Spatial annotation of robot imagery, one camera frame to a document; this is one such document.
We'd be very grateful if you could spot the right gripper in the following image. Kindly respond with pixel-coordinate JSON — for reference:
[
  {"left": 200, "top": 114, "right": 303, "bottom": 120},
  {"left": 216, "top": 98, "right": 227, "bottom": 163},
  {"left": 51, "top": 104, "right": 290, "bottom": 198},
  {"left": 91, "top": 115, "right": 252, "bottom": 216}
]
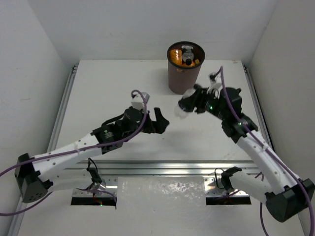
[{"left": 180, "top": 86, "right": 228, "bottom": 120}]

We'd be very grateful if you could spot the clear Pepsi bottle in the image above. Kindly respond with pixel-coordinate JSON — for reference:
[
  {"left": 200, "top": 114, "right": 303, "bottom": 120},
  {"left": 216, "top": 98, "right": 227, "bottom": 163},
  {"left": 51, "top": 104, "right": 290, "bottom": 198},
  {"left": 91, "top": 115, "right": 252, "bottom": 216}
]
[{"left": 174, "top": 88, "right": 196, "bottom": 119}]

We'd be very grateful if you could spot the orange juice bottle front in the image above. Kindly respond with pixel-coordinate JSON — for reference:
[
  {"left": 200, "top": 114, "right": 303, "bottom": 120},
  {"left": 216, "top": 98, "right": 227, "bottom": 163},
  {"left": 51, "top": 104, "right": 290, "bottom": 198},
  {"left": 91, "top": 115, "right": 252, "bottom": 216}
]
[{"left": 182, "top": 59, "right": 200, "bottom": 67}]

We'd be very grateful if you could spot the orange juice bottle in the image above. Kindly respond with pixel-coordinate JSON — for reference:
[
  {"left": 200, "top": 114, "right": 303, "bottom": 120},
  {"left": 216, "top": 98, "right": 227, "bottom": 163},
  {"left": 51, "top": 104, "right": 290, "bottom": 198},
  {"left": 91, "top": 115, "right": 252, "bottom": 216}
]
[
  {"left": 169, "top": 49, "right": 183, "bottom": 66},
  {"left": 182, "top": 59, "right": 200, "bottom": 67}
]

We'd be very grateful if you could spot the clear bottle black label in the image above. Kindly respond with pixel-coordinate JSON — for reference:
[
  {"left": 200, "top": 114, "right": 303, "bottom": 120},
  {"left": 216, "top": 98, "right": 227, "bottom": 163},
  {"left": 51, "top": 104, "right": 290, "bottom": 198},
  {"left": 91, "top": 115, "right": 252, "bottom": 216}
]
[{"left": 182, "top": 45, "right": 194, "bottom": 66}]

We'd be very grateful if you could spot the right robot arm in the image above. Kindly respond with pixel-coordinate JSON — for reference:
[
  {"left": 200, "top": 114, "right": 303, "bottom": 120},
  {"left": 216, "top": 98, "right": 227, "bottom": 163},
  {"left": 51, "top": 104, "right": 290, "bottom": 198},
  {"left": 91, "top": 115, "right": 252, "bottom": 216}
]
[{"left": 178, "top": 84, "right": 315, "bottom": 222}]

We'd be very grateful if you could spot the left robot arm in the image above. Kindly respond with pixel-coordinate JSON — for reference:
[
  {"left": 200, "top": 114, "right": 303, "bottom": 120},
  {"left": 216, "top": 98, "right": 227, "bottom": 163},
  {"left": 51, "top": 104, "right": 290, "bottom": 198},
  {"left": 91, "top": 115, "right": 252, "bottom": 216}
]
[{"left": 14, "top": 107, "right": 169, "bottom": 203}]

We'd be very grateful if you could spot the brown plastic bin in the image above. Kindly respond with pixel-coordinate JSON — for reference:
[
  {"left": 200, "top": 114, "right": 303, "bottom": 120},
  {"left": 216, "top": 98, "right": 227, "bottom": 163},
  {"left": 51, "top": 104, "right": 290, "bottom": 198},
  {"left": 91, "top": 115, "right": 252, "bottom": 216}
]
[{"left": 167, "top": 41, "right": 205, "bottom": 94}]

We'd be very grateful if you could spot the white foam sheet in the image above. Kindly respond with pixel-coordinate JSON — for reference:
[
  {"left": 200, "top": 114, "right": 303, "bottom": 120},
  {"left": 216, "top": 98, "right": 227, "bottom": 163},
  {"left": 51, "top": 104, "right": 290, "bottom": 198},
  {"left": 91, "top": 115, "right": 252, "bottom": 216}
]
[{"left": 117, "top": 177, "right": 206, "bottom": 236}]

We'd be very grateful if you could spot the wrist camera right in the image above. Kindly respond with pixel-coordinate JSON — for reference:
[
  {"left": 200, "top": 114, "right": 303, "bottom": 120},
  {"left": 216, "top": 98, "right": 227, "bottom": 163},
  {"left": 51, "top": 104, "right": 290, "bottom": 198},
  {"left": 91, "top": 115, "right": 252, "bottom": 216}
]
[{"left": 207, "top": 72, "right": 222, "bottom": 94}]

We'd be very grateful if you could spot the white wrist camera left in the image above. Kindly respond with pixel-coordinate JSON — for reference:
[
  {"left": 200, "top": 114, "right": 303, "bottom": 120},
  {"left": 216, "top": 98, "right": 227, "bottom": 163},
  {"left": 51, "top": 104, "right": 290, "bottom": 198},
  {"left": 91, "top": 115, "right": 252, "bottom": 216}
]
[{"left": 131, "top": 92, "right": 150, "bottom": 110}]

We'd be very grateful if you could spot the black cable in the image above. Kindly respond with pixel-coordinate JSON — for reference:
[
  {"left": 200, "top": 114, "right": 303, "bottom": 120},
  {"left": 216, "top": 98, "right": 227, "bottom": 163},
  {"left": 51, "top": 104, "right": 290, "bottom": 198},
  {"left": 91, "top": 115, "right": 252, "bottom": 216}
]
[{"left": 214, "top": 165, "right": 243, "bottom": 192}]

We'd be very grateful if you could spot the aluminium table edge rail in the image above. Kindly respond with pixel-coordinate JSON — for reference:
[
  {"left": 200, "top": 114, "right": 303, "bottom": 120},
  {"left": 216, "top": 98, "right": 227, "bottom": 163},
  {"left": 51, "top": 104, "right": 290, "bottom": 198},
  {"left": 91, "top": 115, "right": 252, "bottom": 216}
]
[{"left": 56, "top": 159, "right": 259, "bottom": 197}]

